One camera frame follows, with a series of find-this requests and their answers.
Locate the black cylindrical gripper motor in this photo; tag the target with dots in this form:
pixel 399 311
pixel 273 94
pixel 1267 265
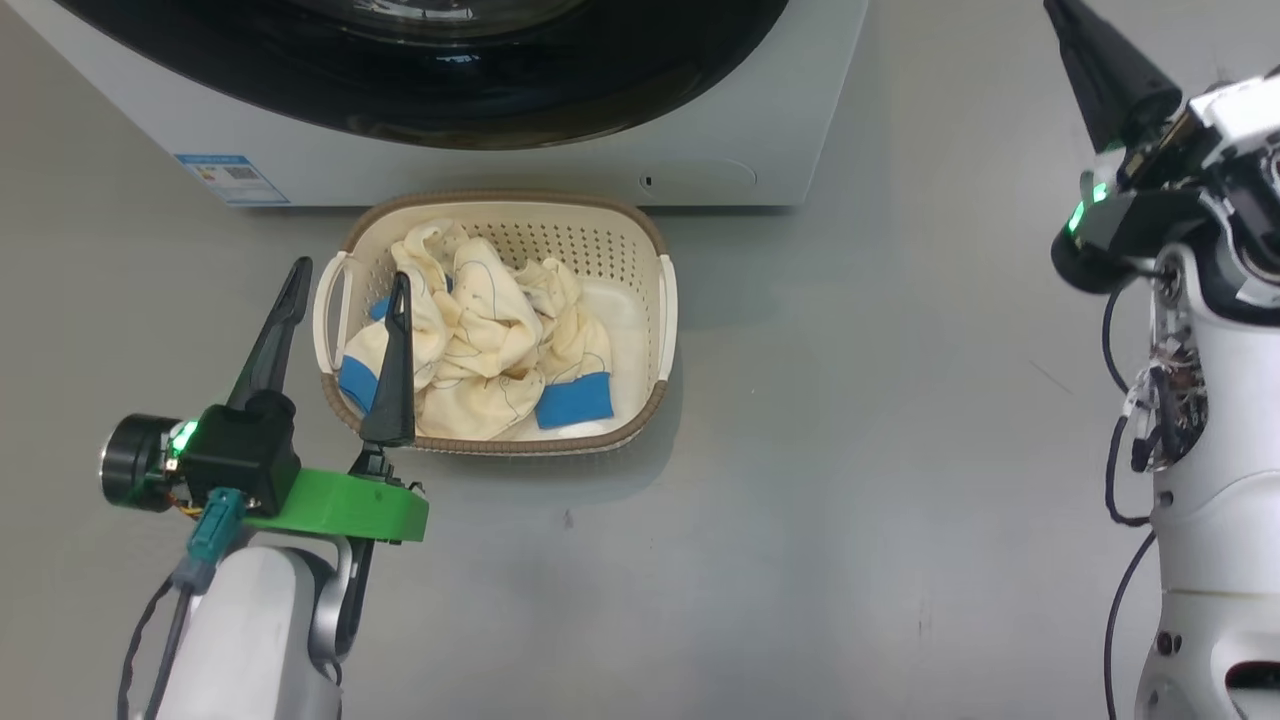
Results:
pixel 135 462
pixel 1090 265

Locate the teal left camera connector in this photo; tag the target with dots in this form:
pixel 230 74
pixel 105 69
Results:
pixel 212 535

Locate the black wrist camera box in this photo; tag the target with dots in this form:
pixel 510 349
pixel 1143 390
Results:
pixel 1150 220
pixel 245 450

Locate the white front-load washing machine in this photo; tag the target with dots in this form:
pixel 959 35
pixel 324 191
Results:
pixel 760 110

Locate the blue energy label sticker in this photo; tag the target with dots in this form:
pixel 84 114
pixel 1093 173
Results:
pixel 232 178

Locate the pale yellow garment blue cuffs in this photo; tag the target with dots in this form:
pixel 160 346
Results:
pixel 490 340

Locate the oval drain filter cover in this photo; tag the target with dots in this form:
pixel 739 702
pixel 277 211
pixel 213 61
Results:
pixel 700 180

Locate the round dark washing machine door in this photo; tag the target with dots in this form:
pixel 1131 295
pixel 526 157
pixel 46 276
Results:
pixel 450 90

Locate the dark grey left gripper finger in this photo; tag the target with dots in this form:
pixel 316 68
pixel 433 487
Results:
pixel 272 340
pixel 395 390

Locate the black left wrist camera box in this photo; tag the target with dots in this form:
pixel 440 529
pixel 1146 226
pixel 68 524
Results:
pixel 245 450

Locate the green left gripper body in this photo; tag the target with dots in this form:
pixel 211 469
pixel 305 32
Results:
pixel 350 505

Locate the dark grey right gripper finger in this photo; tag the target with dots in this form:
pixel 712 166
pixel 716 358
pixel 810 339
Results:
pixel 1110 70

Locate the black cylindrical right gripper motor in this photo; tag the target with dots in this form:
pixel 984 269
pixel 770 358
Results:
pixel 1090 265

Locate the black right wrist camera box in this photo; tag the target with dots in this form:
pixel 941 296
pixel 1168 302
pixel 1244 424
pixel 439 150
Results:
pixel 1150 220

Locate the cream perforated laundry basket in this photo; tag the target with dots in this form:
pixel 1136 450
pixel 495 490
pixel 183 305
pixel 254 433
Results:
pixel 620 250

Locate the black cylindrical left gripper motor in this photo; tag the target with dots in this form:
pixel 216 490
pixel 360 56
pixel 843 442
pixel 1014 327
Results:
pixel 135 462

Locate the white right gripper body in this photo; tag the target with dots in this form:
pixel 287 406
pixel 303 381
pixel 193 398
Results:
pixel 1245 150

